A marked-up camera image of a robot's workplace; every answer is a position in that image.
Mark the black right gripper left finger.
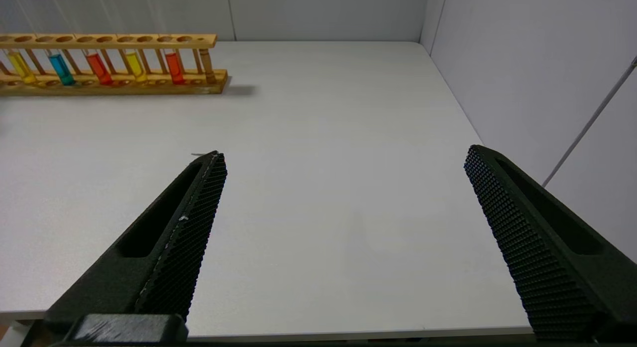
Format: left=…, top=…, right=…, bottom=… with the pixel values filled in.
left=44, top=151, right=228, bottom=334

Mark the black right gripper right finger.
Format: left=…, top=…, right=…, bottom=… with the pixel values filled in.
left=464, top=144, right=637, bottom=344

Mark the yellow liquid test tube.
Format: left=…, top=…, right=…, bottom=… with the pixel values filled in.
left=0, top=17, right=39, bottom=85
left=109, top=0, right=148, bottom=84

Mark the wooden test tube rack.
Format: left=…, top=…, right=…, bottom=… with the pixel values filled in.
left=0, top=33, right=229, bottom=96

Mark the red liquid test tube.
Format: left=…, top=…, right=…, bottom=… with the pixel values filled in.
left=156, top=0, right=185, bottom=85
left=64, top=0, right=113, bottom=86

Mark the teal liquid test tube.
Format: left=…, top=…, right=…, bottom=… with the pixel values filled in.
left=24, top=0, right=77, bottom=86

